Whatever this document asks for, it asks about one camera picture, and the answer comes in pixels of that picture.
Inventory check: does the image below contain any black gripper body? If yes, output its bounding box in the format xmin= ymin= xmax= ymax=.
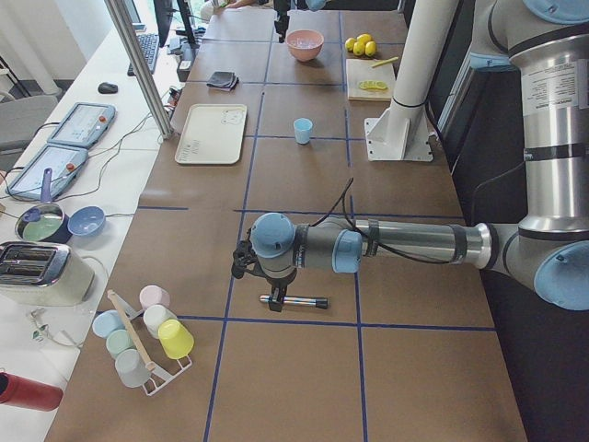
xmin=273 ymin=0 xmax=289 ymax=28
xmin=265 ymin=269 xmax=297 ymax=290

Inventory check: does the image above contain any steel muddler black tip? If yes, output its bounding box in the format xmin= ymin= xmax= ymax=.
xmin=260 ymin=295 xmax=329 ymax=311

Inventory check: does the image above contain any light blue plastic cup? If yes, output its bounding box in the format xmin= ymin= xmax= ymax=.
xmin=293 ymin=118 xmax=313 ymax=145

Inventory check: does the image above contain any pink bowl of ice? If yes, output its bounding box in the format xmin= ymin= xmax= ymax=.
xmin=285 ymin=29 xmax=324 ymax=62

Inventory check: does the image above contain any yellow cup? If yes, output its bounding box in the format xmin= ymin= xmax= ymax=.
xmin=157 ymin=319 xmax=194 ymax=360

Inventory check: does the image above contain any white rack cup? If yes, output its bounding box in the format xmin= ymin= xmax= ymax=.
xmin=143 ymin=304 xmax=177 ymax=339

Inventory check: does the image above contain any pink cup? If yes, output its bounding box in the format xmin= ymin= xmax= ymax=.
xmin=139 ymin=285 xmax=171 ymax=310

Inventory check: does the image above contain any grey rack cup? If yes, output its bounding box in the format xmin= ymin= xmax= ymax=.
xmin=115 ymin=348 xmax=151 ymax=388

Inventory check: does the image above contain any green rack cup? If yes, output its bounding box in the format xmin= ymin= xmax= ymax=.
xmin=106 ymin=330 xmax=135 ymax=359

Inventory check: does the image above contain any blue rack cup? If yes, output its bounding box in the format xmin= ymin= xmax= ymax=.
xmin=92 ymin=309 xmax=125 ymax=339

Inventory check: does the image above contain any yellow lemon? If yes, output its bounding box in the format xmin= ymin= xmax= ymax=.
xmin=352 ymin=41 xmax=365 ymax=56
xmin=356 ymin=33 xmax=373 ymax=44
xmin=364 ymin=41 xmax=377 ymax=57
xmin=344 ymin=38 xmax=356 ymax=52

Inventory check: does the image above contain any folded grey cloth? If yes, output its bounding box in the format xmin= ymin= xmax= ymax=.
xmin=206 ymin=71 xmax=239 ymax=91

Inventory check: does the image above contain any bamboo cutting board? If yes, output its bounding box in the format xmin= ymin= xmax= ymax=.
xmin=345 ymin=59 xmax=396 ymax=101

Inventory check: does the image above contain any yellow plastic knife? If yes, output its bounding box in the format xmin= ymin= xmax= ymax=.
xmin=370 ymin=56 xmax=399 ymax=68

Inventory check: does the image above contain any lemon slices stack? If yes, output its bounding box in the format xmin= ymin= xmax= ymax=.
xmin=358 ymin=80 xmax=388 ymax=91

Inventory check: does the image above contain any black keyboard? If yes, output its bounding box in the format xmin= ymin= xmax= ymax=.
xmin=135 ymin=33 xmax=159 ymax=74

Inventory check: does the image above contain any cream bear serving tray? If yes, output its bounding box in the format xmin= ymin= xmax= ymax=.
xmin=175 ymin=104 xmax=248 ymax=165

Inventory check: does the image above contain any black computer mouse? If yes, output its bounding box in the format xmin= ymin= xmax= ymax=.
xmin=98 ymin=82 xmax=119 ymax=95

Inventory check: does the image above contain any blue bowl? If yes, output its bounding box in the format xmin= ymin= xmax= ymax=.
xmin=67 ymin=206 xmax=106 ymax=237

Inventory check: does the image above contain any blue teach pendant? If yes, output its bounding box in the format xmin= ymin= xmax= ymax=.
xmin=47 ymin=102 xmax=117 ymax=149
xmin=6 ymin=144 xmax=88 ymax=202

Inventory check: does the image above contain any blue saucepan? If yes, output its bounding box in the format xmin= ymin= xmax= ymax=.
xmin=15 ymin=168 xmax=72 ymax=244

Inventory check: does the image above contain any white toaster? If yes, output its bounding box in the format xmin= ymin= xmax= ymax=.
xmin=1 ymin=241 xmax=94 ymax=307

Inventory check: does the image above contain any red water bottle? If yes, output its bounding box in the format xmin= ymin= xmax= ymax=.
xmin=1 ymin=371 xmax=64 ymax=412

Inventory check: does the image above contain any white wire cup rack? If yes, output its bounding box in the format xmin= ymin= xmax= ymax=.
xmin=107 ymin=289 xmax=193 ymax=397

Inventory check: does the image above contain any aluminium frame post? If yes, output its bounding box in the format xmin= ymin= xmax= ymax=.
xmin=104 ymin=0 xmax=173 ymax=140

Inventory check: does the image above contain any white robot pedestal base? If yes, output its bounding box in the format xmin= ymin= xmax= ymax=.
xmin=364 ymin=0 xmax=458 ymax=162

